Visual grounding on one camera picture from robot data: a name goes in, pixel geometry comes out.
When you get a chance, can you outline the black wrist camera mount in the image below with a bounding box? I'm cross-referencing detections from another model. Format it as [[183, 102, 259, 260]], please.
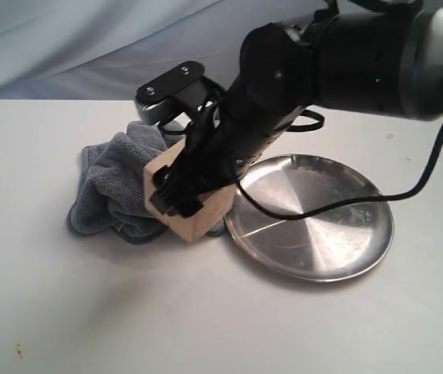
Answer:
[[135, 61, 225, 125]]

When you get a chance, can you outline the round stainless steel plate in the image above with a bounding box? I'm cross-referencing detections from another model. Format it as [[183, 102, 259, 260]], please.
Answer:
[[225, 154, 394, 283]]

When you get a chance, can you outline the wooden cube block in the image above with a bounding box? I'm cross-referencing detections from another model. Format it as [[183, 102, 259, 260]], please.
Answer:
[[144, 139, 236, 243]]

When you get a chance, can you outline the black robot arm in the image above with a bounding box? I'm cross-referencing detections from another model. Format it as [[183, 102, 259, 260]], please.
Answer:
[[136, 1, 443, 217]]

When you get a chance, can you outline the black cable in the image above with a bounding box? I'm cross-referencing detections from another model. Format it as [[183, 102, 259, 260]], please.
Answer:
[[182, 89, 443, 219]]

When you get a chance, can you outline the grey backdrop cloth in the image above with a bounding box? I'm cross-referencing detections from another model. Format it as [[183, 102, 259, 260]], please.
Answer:
[[0, 1, 320, 100]]

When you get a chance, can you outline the grey fleece towel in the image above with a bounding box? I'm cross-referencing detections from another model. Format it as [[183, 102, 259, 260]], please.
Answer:
[[65, 119, 226, 245]]

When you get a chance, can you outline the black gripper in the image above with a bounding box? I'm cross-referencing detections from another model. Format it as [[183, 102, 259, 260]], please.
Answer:
[[150, 89, 303, 218]]

